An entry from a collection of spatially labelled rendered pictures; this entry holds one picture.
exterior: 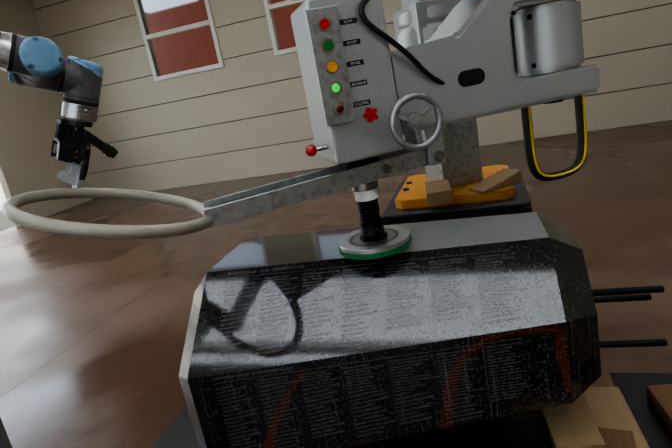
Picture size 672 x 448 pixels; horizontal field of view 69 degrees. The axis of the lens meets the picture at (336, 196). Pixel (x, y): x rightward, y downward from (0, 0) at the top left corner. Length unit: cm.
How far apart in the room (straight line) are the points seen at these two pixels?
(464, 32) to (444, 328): 79
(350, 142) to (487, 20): 51
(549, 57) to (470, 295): 73
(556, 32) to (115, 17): 847
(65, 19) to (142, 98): 191
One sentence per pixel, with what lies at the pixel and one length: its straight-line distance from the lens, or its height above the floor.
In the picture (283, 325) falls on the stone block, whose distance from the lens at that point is 146.
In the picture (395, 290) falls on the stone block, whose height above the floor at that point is 72.
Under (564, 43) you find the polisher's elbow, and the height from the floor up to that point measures 130.
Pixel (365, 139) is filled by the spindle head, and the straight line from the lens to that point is 129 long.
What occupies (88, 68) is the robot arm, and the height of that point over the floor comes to 147.
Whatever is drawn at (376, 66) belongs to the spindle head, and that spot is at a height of 133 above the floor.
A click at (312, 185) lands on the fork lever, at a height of 106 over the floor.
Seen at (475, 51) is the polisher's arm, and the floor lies 133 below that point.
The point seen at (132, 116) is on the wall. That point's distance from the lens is 947.
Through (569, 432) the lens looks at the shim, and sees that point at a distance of 170.
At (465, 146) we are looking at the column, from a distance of 218.
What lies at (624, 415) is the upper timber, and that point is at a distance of 180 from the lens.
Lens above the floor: 132
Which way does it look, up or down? 13 degrees down
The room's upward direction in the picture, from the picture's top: 11 degrees counter-clockwise
